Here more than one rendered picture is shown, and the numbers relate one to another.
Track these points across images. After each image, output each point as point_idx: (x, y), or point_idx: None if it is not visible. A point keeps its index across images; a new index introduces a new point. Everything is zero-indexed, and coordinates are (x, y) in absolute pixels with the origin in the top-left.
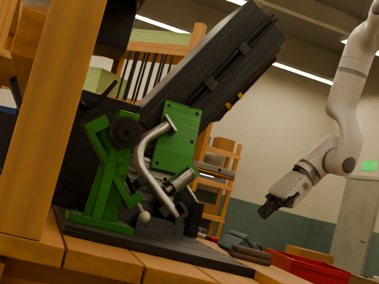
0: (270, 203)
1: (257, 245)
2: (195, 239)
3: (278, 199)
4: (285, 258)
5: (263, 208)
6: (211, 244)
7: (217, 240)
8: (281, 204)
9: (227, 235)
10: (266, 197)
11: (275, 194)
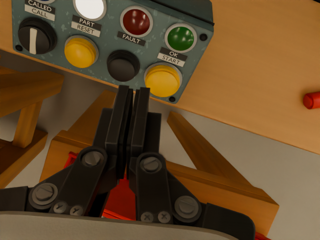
0: (99, 148)
1: (26, 22)
2: (310, 2)
3: (54, 203)
4: (115, 210)
5: (115, 101)
6: (243, 16)
7: (311, 93)
8: (22, 187)
9: (185, 7)
10: (224, 211)
11: (110, 220)
